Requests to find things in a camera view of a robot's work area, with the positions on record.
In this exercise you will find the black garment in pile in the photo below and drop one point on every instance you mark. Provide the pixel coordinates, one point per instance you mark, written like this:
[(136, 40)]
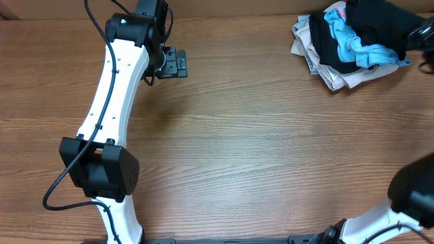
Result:
[(327, 47)]

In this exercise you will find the black t-shirt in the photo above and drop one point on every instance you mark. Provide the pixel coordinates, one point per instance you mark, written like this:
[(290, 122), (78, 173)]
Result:
[(381, 22)]

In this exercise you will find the beige garment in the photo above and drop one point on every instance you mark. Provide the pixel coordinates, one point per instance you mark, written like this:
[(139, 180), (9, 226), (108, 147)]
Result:
[(303, 46)]

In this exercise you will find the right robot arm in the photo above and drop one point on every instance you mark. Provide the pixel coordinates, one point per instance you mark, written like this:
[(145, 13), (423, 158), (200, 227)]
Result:
[(409, 205)]

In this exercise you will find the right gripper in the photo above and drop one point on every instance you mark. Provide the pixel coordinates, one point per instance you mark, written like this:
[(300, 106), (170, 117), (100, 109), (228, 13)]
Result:
[(421, 32)]

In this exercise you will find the light blue printed shirt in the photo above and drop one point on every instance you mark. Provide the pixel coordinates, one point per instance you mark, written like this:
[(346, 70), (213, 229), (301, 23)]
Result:
[(350, 49)]

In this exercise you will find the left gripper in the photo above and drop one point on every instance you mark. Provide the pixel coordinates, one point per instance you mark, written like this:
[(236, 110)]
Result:
[(173, 64)]

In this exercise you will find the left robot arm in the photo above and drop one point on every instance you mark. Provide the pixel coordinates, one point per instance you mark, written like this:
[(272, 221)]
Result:
[(96, 159)]

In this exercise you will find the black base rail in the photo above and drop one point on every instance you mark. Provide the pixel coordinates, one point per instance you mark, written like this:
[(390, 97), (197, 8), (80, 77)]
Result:
[(234, 240)]

